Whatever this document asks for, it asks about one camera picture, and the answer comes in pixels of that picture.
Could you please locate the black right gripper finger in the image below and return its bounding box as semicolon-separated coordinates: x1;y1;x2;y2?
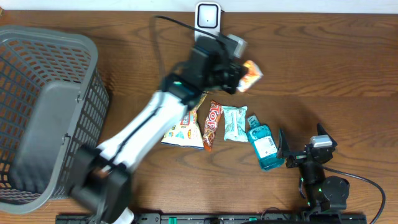
317;123;338;147
277;129;290;159

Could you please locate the orange small snack packet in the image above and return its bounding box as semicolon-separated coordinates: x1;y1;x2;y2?
237;60;263;92

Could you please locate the light blue snack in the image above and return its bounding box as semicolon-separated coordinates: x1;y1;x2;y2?
222;105;248;142

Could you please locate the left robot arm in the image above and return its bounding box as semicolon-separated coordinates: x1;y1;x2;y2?
65;34;247;223

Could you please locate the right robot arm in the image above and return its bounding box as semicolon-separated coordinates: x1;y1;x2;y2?
277;124;349;213

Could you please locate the white barcode scanner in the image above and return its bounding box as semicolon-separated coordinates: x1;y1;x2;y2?
195;2;221;36

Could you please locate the blue mouthwash bottle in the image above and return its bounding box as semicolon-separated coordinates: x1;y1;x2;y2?
247;115;284;171

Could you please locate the red Top candy bar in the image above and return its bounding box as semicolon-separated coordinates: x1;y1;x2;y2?
202;100;223;151

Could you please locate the yellow snack bag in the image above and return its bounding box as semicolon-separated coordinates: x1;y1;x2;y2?
161;92;208;149

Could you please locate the grey plastic basket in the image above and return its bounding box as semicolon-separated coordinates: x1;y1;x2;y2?
1;26;109;214

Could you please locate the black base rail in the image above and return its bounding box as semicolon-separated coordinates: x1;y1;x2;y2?
55;212;368;224

